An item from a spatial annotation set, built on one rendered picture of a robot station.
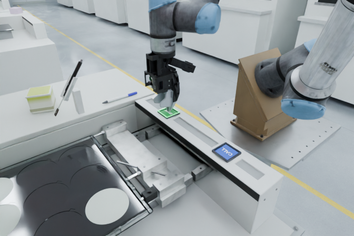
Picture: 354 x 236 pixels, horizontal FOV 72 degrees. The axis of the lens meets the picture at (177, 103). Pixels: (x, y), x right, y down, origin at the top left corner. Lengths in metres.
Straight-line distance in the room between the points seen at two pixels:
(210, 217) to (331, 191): 1.53
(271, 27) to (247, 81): 2.91
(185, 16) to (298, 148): 0.63
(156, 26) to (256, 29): 3.05
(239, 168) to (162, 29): 0.41
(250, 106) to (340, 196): 1.33
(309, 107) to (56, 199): 0.70
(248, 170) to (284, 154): 0.32
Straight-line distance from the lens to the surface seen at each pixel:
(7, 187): 0.79
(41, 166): 0.81
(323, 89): 0.74
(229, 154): 0.67
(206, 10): 0.63
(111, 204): 0.64
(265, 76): 0.93
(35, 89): 0.95
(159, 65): 0.71
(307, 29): 3.32
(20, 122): 0.92
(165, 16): 0.66
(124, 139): 0.85
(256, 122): 0.97
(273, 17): 3.78
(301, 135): 1.08
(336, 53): 0.63
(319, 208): 1.99
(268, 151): 0.94
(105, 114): 0.89
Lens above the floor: 1.39
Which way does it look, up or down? 29 degrees down
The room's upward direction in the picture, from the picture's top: straight up
